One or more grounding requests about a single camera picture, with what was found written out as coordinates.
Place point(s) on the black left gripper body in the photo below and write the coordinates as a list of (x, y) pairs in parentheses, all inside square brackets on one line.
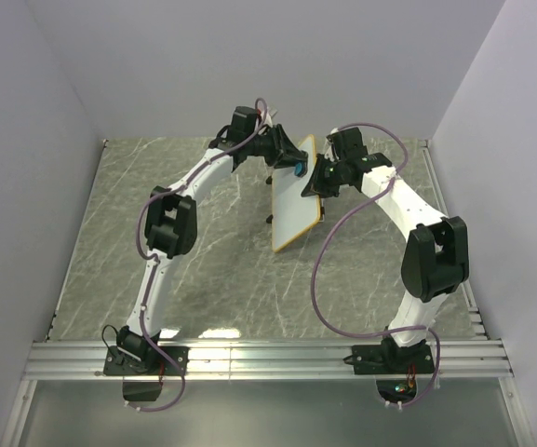
[(269, 147)]

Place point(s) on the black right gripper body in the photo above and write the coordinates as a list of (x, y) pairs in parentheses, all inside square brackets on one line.
[(329, 176)]

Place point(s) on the blue whiteboard eraser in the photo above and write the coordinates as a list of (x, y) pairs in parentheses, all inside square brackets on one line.
[(300, 169)]

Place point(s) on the yellow framed whiteboard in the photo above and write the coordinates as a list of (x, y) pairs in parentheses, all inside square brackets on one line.
[(293, 214)]

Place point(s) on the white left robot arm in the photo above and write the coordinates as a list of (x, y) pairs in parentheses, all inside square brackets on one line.
[(169, 225)]

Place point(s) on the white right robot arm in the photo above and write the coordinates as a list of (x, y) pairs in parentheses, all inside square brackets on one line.
[(435, 260)]

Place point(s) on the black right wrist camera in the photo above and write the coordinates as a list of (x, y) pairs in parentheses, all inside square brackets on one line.
[(347, 144)]

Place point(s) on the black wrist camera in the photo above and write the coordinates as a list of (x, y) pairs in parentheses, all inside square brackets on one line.
[(243, 123), (347, 144)]

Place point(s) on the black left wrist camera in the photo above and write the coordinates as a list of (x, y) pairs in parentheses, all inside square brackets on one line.
[(243, 123)]

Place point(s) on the metal wire easel stand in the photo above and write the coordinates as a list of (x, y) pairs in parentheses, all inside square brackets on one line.
[(270, 217)]

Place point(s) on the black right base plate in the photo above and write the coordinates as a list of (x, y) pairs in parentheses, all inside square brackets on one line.
[(388, 358)]

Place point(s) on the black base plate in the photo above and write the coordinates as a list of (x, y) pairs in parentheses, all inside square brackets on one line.
[(388, 358), (119, 363)]

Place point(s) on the aluminium mounting rail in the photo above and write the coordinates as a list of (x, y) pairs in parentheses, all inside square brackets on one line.
[(239, 360)]

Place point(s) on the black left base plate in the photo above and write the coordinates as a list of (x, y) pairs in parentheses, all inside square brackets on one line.
[(119, 363)]

